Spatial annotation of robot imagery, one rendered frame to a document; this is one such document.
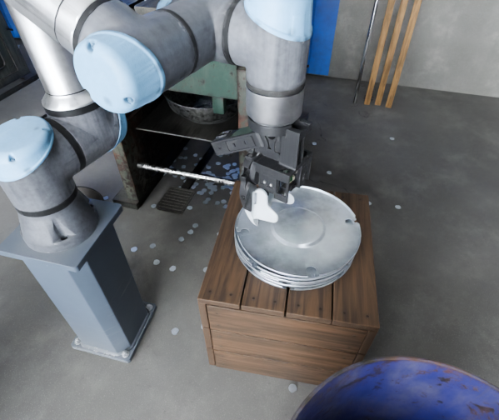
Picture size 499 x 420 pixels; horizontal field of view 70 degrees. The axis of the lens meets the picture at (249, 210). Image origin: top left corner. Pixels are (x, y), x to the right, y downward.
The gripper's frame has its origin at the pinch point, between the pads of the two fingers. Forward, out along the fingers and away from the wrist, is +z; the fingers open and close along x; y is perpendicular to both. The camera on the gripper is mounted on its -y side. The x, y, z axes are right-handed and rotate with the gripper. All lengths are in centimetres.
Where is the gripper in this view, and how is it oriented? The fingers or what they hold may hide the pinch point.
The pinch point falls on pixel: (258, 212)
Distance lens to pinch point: 63.6
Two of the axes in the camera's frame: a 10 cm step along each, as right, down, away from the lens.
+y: 8.2, 4.0, -4.1
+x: 5.7, -5.7, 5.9
